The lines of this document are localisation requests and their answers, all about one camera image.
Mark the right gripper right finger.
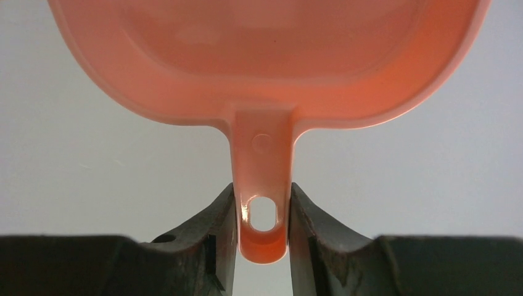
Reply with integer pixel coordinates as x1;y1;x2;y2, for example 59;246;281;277
288;184;522;295

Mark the pink plastic dustpan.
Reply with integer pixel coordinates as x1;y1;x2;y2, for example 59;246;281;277
49;1;490;264

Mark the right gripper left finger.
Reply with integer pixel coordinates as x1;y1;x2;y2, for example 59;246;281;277
1;186;237;295

